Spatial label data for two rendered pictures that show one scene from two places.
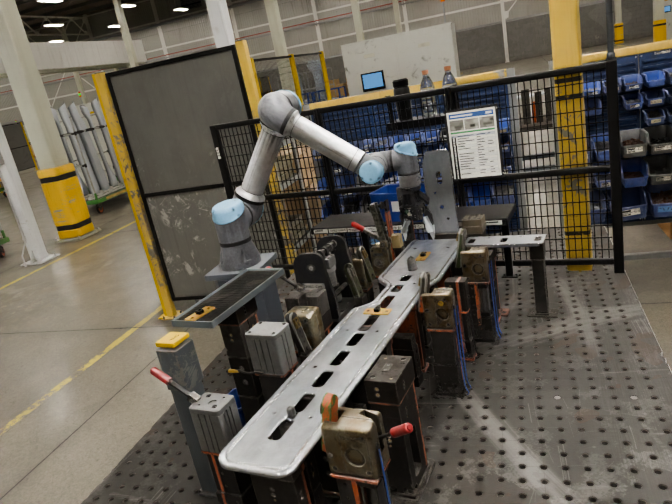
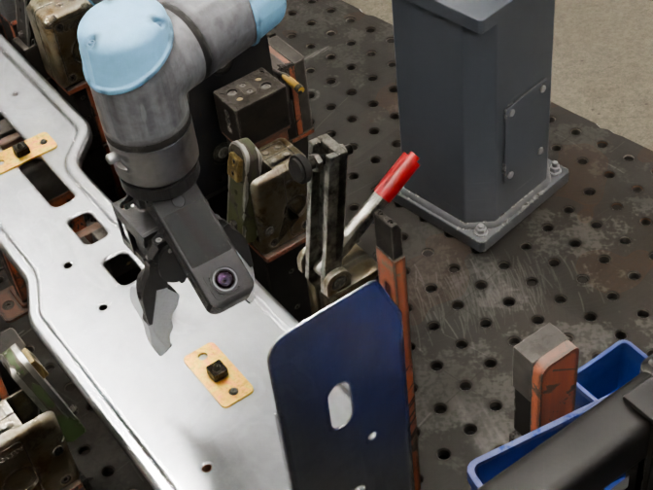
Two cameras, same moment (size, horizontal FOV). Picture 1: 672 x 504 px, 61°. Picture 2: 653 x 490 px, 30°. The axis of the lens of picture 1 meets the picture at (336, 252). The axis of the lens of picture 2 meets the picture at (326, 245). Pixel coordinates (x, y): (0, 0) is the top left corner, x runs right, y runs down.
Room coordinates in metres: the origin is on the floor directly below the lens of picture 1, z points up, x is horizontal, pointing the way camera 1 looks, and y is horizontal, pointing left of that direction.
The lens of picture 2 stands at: (2.52, -0.94, 1.96)
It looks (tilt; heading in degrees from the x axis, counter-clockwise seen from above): 45 degrees down; 120
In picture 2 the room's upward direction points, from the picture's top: 7 degrees counter-clockwise
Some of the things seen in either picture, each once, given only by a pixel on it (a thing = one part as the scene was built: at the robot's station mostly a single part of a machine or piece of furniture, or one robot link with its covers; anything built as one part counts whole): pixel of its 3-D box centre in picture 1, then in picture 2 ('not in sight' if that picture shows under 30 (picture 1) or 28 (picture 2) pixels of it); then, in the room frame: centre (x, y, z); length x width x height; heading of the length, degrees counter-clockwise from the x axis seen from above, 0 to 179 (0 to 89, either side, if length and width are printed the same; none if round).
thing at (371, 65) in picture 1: (404, 88); not in sight; (8.83, -1.48, 1.22); 1.60 x 0.54 x 2.45; 70
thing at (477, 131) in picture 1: (474, 143); not in sight; (2.43, -0.67, 1.30); 0.23 x 0.02 x 0.31; 61
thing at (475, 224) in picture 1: (478, 259); not in sight; (2.18, -0.56, 0.88); 0.08 x 0.08 x 0.36; 61
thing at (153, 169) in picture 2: (410, 180); (150, 147); (1.98, -0.31, 1.29); 0.08 x 0.08 x 0.05
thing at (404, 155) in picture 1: (405, 158); (136, 70); (1.98, -0.30, 1.37); 0.09 x 0.08 x 0.11; 74
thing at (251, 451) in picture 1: (377, 316); (11, 151); (1.57, -0.08, 1.00); 1.38 x 0.22 x 0.02; 151
